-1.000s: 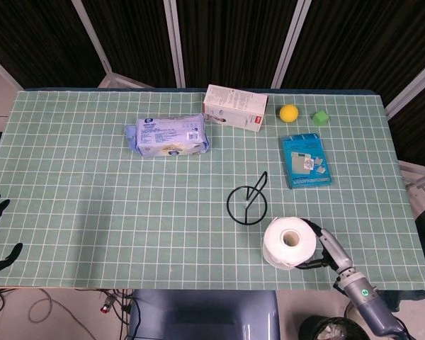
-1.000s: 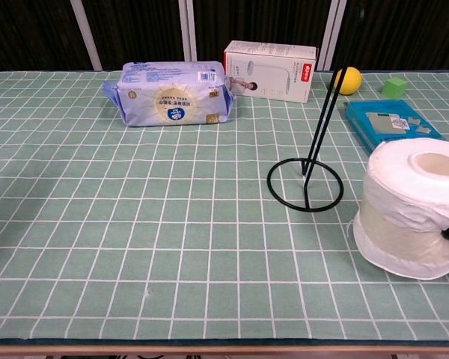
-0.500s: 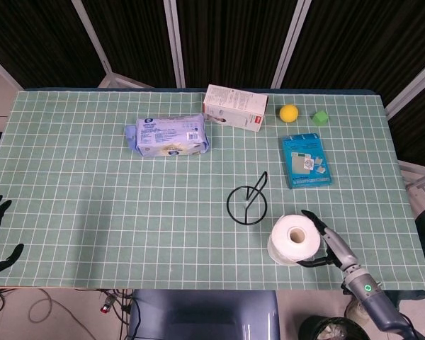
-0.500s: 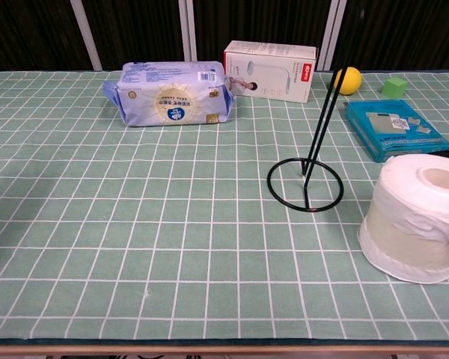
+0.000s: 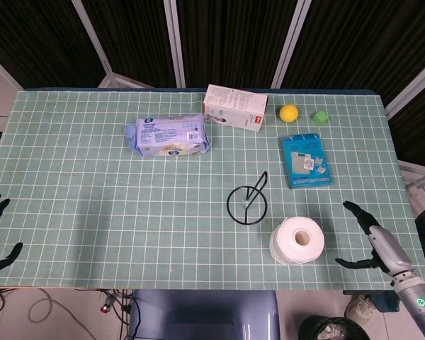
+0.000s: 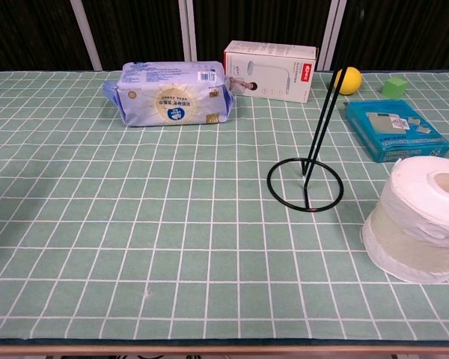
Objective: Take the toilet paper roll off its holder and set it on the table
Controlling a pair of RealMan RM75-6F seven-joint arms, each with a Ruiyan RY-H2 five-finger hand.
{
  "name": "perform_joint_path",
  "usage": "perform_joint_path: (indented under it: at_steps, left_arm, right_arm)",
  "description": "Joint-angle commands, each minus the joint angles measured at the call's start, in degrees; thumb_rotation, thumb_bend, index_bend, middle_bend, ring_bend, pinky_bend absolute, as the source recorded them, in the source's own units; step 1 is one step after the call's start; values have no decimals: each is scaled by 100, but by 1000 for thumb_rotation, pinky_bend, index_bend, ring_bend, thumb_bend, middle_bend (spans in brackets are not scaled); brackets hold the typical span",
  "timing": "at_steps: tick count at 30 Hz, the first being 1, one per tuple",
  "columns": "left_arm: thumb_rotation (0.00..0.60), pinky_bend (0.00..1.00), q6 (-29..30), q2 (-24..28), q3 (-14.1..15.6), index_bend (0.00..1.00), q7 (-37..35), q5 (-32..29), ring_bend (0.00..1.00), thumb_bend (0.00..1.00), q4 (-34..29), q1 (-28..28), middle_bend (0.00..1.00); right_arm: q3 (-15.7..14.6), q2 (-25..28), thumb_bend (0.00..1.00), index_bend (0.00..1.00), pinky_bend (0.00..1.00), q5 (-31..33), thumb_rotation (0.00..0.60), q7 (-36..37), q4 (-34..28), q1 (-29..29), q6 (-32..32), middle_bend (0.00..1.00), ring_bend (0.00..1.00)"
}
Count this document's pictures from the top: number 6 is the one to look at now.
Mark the white toilet paper roll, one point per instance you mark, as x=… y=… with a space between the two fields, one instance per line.
x=408 y=232

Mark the green checked tablecloth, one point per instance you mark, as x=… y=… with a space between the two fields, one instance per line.
x=134 y=224

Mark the pale blue tissue pack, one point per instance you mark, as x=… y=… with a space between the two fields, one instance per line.
x=164 y=93

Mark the white desk lamp box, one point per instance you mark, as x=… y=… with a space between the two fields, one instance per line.
x=273 y=71

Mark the yellow ball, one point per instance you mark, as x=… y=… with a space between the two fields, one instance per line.
x=352 y=80

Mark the dark folding screen panel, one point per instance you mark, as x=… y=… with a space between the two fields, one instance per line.
x=30 y=33
x=134 y=30
x=262 y=20
x=408 y=33

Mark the teal flat cardboard box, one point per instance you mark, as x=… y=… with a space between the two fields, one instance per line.
x=396 y=131

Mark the green cube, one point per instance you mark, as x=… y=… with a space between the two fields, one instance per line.
x=393 y=88

